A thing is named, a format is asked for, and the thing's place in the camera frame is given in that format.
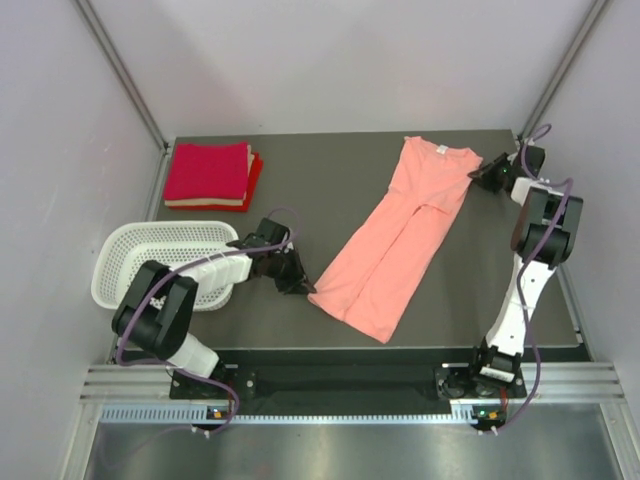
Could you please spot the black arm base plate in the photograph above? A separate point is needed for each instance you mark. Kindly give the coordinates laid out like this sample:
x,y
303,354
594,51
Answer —
x,y
431,373

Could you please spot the aluminium frame post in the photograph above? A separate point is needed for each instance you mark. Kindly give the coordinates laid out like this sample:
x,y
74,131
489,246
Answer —
x,y
97,29
587,26

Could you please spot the left aluminium frame post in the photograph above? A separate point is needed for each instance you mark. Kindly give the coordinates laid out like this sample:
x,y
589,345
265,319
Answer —
x,y
97,29

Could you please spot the grey slotted cable duct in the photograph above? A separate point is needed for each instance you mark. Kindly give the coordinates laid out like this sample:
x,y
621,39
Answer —
x,y
204,414

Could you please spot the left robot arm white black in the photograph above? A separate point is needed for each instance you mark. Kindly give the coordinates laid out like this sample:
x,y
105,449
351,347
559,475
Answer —
x,y
156,311

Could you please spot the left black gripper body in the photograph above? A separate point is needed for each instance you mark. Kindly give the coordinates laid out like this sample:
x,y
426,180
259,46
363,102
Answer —
x,y
284,268

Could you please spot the folded magenta t-shirt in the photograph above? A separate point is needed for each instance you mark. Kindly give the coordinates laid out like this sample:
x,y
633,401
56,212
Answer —
x,y
207,170

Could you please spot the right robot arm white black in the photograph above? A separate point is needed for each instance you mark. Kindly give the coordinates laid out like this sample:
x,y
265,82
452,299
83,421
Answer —
x,y
543,238

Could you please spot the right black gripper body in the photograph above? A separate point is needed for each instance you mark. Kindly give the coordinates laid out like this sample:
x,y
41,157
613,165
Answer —
x,y
496,171

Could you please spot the right aluminium frame post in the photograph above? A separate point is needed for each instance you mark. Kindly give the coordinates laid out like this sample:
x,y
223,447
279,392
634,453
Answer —
x,y
587,26

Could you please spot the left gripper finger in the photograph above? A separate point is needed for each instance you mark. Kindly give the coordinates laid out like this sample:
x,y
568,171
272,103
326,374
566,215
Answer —
x,y
291,290
306,287

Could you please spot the salmon pink t-shirt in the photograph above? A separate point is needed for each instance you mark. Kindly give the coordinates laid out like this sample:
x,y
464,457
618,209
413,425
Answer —
x,y
371,281

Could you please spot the white perforated plastic basket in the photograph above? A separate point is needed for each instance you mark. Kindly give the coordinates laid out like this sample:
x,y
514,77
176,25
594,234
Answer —
x,y
172,243

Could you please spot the folded red t-shirt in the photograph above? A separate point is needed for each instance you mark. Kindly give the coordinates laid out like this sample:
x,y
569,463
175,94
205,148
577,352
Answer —
x,y
219,205

